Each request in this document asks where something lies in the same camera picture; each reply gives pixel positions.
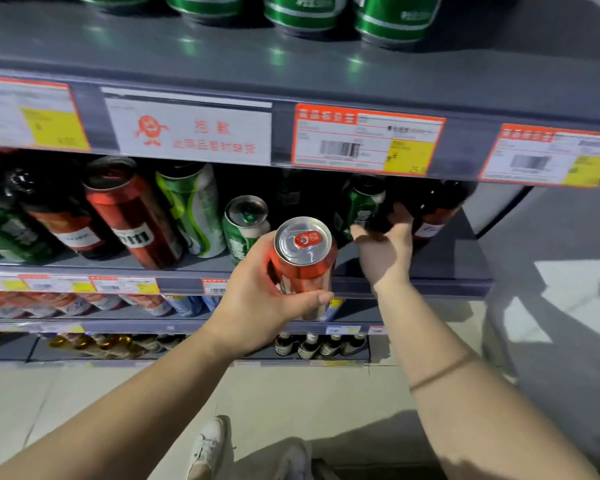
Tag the person's right hand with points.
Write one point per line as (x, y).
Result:
(387, 254)

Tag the grey store shelving unit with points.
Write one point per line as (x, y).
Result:
(480, 69)

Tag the orange-bordered price tag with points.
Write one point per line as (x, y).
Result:
(545, 157)
(367, 139)
(30, 114)

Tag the person's left hand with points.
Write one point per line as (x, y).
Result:
(250, 309)

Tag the person's left forearm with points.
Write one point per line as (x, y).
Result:
(105, 419)

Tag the person's right forearm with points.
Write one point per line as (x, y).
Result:
(480, 394)

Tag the short green beer cans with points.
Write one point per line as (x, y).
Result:
(362, 209)
(242, 229)
(15, 229)

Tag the person's left shoe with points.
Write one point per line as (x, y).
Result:
(207, 444)

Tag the tall green-white beer cans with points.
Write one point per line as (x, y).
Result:
(195, 209)

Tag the white notice card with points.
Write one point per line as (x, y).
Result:
(190, 127)

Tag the brown wrist band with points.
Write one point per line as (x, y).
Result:
(445, 375)

